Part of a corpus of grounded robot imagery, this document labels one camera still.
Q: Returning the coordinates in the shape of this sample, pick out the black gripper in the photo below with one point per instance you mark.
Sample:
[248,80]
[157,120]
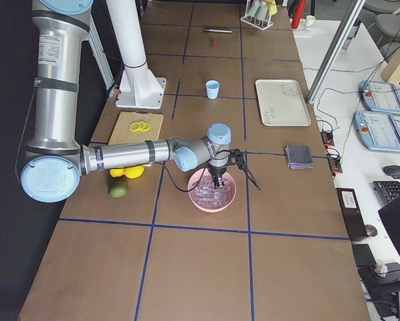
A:
[217,172]

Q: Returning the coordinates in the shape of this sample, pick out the yellow lemon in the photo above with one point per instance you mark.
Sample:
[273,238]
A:
[117,172]
[133,172]

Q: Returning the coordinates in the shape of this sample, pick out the grey office chair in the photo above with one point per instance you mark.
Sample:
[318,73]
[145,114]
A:
[389,25]

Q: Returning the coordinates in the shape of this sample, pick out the wooden cutting board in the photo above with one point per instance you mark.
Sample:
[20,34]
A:
[122,135]

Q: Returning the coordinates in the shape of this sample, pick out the red bottle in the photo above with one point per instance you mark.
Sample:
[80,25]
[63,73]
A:
[301,4]

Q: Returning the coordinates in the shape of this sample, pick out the aluminium frame post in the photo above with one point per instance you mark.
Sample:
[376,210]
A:
[338,40]

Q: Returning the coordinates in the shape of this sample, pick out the black computer mouse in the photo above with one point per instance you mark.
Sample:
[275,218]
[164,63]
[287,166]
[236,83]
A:
[392,171]

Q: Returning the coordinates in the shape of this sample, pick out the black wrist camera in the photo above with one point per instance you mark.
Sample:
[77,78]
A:
[236,158]

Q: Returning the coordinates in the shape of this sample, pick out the lower blue teach pendant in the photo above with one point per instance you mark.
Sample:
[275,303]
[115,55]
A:
[378,131]

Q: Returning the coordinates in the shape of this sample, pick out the black keyboard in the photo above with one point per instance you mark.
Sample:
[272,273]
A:
[387,190]

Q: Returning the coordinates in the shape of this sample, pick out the white mast base plate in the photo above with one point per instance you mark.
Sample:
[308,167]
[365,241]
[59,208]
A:
[141,90]

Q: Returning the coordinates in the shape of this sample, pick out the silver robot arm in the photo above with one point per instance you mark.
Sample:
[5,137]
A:
[55,161]

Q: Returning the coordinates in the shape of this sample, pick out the light blue cup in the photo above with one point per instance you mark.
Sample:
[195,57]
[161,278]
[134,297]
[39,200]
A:
[212,89]

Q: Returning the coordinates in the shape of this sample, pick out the white paper cup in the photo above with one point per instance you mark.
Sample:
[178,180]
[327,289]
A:
[309,21]

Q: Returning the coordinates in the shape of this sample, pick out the yellow cup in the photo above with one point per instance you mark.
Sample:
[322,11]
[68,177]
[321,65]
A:
[272,7]

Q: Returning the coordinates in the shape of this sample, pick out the black box with label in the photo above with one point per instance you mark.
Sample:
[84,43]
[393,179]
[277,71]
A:
[351,213]

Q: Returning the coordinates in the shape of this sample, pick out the mint green cup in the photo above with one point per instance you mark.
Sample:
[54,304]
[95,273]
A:
[252,9]

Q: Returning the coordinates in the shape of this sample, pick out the upper blue teach pendant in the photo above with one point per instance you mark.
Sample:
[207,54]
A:
[380,96]

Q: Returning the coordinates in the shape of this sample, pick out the white wire cup rack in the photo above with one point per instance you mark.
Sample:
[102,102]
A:
[252,21]

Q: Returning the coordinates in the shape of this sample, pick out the grey cup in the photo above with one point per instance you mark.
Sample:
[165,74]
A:
[262,11]

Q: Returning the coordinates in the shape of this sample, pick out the white camera mast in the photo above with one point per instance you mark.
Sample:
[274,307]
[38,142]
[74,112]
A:
[126,26]

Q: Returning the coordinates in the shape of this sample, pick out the lemon slices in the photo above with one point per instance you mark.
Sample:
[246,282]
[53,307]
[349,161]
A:
[139,126]

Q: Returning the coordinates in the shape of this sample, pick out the blue teach pendant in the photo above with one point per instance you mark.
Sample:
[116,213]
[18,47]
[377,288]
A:
[380,96]
[378,131]

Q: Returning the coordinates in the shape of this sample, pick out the orange black power strip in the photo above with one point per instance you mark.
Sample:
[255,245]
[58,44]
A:
[333,156]

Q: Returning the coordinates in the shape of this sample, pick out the pink bowl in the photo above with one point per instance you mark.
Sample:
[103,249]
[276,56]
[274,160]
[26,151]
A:
[197,177]

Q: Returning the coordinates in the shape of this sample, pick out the beige bear tray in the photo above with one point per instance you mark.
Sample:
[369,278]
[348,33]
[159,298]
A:
[281,103]

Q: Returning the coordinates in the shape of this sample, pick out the clear ice cubes pile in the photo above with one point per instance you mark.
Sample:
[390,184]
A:
[208,198]

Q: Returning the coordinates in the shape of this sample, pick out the folded grey cloth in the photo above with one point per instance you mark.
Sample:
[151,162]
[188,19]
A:
[299,157]

